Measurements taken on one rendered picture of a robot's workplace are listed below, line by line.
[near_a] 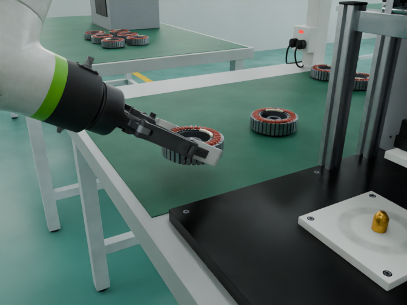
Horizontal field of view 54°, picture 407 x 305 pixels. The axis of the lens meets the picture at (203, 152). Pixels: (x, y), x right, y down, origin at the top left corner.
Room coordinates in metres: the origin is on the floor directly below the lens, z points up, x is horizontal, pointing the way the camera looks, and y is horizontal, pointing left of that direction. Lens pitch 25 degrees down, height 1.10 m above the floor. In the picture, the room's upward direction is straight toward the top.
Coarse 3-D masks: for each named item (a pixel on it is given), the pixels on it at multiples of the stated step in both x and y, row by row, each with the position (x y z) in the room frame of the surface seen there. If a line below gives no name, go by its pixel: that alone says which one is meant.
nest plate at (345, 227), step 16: (368, 192) 0.53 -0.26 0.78; (336, 208) 0.49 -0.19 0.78; (352, 208) 0.49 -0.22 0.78; (368, 208) 0.49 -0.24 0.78; (384, 208) 0.49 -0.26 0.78; (400, 208) 0.49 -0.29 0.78; (304, 224) 0.46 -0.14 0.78; (320, 224) 0.45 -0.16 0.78; (336, 224) 0.45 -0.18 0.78; (352, 224) 0.45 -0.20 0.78; (368, 224) 0.45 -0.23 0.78; (400, 224) 0.45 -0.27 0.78; (320, 240) 0.43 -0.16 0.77; (336, 240) 0.41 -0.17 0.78; (352, 240) 0.41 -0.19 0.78; (368, 240) 0.41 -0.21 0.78; (384, 240) 0.41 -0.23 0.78; (400, 240) 0.41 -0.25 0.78; (352, 256) 0.38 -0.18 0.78; (368, 256) 0.38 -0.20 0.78; (384, 256) 0.38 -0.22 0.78; (400, 256) 0.38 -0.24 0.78; (368, 272) 0.36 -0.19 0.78; (384, 272) 0.35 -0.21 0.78; (400, 272) 0.36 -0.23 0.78; (384, 288) 0.34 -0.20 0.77
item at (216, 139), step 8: (176, 128) 0.68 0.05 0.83; (184, 128) 0.69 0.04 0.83; (192, 128) 0.69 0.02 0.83; (200, 128) 0.69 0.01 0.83; (208, 128) 0.69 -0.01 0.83; (184, 136) 0.68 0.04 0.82; (192, 136) 0.68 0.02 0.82; (200, 136) 0.68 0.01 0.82; (208, 136) 0.66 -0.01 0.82; (216, 136) 0.65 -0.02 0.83; (208, 144) 0.61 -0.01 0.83; (216, 144) 0.62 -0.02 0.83; (168, 152) 0.61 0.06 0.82; (176, 152) 0.60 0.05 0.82; (176, 160) 0.60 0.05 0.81; (184, 160) 0.60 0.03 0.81; (192, 160) 0.59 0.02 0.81
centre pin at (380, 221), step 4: (380, 212) 0.44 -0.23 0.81; (384, 212) 0.44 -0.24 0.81; (376, 216) 0.44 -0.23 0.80; (380, 216) 0.43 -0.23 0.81; (384, 216) 0.43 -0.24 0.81; (372, 220) 0.44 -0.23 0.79; (376, 220) 0.43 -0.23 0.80; (380, 220) 0.43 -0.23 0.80; (384, 220) 0.43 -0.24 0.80; (388, 220) 0.43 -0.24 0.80; (372, 224) 0.44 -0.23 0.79; (376, 224) 0.43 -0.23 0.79; (380, 224) 0.43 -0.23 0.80; (384, 224) 0.43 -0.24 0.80; (372, 228) 0.44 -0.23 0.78; (376, 228) 0.43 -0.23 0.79; (380, 228) 0.43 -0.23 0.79; (384, 228) 0.43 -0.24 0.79; (380, 232) 0.43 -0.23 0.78; (384, 232) 0.43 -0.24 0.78
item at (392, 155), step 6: (402, 120) 0.49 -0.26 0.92; (402, 126) 0.49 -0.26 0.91; (402, 132) 0.48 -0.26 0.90; (396, 138) 0.49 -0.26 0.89; (402, 138) 0.48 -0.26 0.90; (396, 144) 0.49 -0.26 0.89; (402, 144) 0.48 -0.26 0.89; (390, 150) 0.48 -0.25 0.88; (396, 150) 0.48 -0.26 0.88; (402, 150) 0.48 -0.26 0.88; (390, 156) 0.47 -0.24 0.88; (396, 156) 0.46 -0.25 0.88; (402, 156) 0.46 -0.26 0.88; (396, 162) 0.46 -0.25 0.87; (402, 162) 0.45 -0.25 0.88
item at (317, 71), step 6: (318, 66) 1.40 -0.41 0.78; (324, 66) 1.41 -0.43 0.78; (330, 66) 1.40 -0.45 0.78; (312, 72) 1.36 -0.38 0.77; (318, 72) 1.34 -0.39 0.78; (324, 72) 1.33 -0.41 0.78; (360, 72) 1.30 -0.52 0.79; (318, 78) 1.34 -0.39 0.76; (324, 78) 1.32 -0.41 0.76; (360, 78) 1.22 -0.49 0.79; (366, 78) 1.22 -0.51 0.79; (354, 84) 1.21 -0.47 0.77; (360, 84) 1.21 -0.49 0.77; (366, 84) 1.21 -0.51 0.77
